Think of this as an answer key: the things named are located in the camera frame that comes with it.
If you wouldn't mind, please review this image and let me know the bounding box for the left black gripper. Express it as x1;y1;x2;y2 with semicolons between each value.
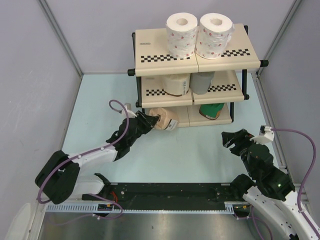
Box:
127;110;159;146

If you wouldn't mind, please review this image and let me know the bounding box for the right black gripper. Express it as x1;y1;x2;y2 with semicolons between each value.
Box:
220;128;262;177

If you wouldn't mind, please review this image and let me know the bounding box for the brown paper roll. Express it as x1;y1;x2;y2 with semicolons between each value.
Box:
148;107;180;131

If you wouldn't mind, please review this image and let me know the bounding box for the green paper towel roll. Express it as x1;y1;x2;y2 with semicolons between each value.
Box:
199;103;225;120

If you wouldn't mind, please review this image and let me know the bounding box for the cream paper roll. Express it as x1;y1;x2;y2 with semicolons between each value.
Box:
161;73;191;97

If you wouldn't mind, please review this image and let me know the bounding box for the grey paper towel roll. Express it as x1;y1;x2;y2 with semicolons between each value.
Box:
189;71;215;95

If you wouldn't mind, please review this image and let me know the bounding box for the white dotted paper roll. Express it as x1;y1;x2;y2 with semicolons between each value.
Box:
166;12;198;59

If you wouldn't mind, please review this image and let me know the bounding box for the white pinkish paper roll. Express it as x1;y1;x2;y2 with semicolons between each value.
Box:
195;13;235;60

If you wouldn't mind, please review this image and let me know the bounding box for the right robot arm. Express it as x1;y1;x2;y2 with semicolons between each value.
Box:
221;125;320;240

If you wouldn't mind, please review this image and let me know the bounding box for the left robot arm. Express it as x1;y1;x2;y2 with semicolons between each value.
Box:
35;111;160;205

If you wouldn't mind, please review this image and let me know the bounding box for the beige three-tier shelf rack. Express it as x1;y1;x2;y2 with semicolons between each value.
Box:
127;23;269;127

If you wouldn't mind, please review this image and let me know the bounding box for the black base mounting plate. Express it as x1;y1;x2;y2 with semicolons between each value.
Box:
82;183;244;202

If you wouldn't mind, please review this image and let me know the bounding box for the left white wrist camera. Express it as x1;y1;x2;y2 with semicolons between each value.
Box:
120;103;137;118

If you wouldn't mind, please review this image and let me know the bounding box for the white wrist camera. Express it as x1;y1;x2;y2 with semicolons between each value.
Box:
250;125;275;145
120;103;137;118

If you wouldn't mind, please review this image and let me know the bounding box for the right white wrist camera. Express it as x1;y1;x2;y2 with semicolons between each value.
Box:
250;125;275;145

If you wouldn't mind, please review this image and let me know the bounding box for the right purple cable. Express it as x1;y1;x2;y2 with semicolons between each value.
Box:
251;127;320;240

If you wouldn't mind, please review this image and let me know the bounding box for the purple cable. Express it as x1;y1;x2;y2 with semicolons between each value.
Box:
251;127;320;240
36;99;131;223

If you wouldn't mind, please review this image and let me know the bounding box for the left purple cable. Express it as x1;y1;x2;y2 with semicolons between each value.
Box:
36;99;131;223

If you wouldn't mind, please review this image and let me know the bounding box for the slotted cable duct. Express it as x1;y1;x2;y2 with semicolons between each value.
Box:
46;202;234;214

